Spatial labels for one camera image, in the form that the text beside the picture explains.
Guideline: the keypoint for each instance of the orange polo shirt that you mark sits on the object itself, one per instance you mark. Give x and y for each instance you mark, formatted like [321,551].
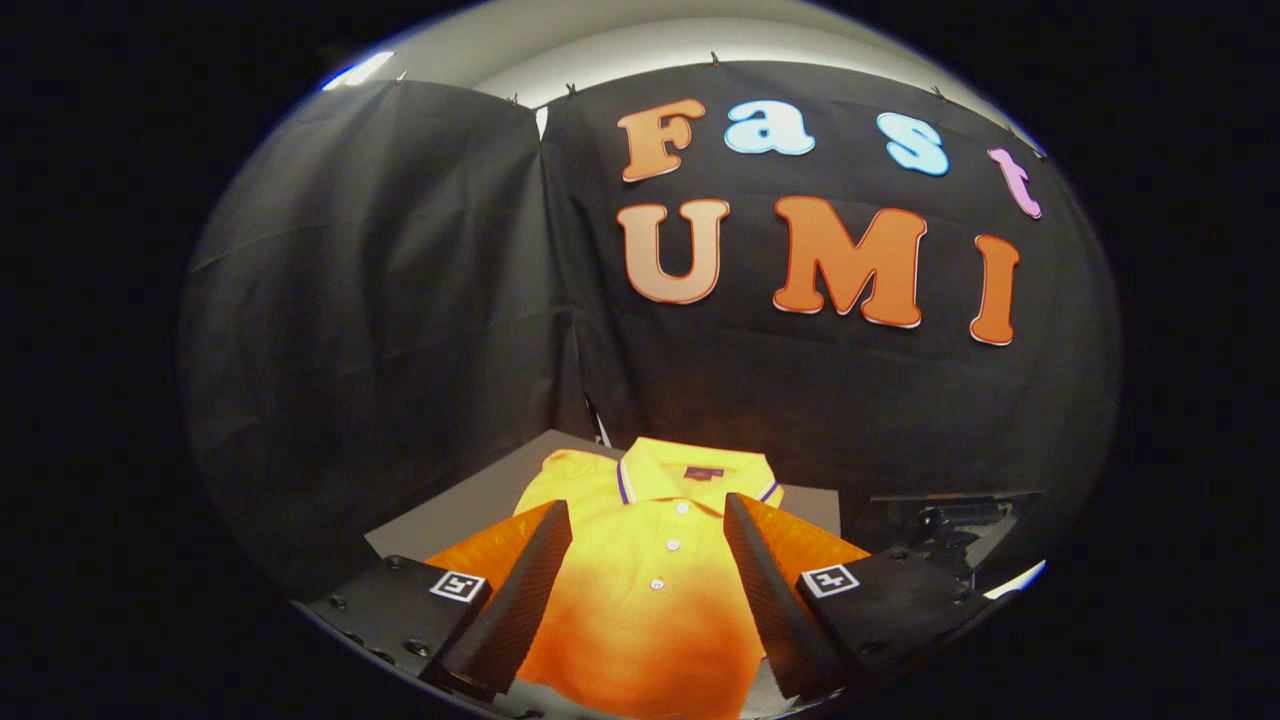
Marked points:
[650,610]

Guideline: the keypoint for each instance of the dark glass washing machine lid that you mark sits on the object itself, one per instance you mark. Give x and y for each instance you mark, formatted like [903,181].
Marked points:
[975,500]

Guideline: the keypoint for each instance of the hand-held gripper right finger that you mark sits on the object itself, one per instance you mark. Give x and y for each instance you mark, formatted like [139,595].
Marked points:
[770,600]

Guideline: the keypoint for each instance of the grey side table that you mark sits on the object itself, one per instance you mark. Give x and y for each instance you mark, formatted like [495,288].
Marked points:
[470,500]

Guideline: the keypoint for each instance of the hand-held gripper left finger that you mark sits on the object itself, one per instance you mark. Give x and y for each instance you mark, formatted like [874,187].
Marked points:
[525,600]

